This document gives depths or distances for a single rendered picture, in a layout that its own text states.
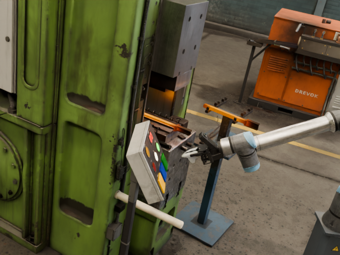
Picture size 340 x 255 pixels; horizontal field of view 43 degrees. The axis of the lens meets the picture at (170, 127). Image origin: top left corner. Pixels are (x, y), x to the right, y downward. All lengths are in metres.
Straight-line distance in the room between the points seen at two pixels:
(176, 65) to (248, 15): 7.79
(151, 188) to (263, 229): 1.84
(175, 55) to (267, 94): 3.89
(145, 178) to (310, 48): 4.11
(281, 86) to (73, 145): 3.95
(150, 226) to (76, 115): 0.92
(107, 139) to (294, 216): 2.13
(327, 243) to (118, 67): 1.68
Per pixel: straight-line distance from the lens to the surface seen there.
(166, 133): 2.60
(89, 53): 2.40
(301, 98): 6.10
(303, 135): 2.41
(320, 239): 2.94
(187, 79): 2.57
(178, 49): 2.34
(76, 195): 2.82
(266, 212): 3.92
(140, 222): 2.94
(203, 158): 2.21
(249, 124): 2.87
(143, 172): 1.97
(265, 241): 3.59
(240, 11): 10.12
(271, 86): 6.09
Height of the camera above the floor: 2.14
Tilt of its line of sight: 26 degrees down
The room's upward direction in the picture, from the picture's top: 11 degrees clockwise
